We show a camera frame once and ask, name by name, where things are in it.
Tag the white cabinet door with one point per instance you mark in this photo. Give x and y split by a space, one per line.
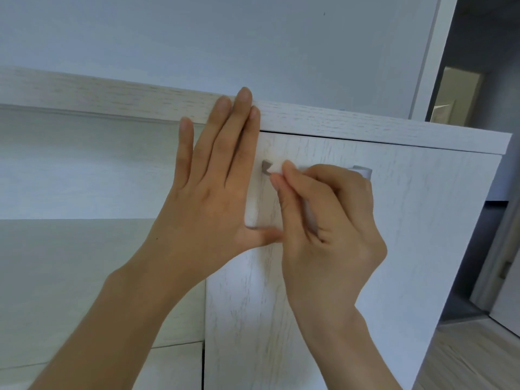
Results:
426 239

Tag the person's right hand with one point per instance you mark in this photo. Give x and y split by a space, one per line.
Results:
341 255

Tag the white door frame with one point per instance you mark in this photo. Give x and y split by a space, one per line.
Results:
434 56

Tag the white wooden cabinet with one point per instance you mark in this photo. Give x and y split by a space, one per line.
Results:
101 97

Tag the white room door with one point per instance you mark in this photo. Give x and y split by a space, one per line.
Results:
508 304

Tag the white wipe pad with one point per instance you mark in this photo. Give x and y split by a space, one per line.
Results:
275 167

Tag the person's left hand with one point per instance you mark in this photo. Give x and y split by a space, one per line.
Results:
203 215

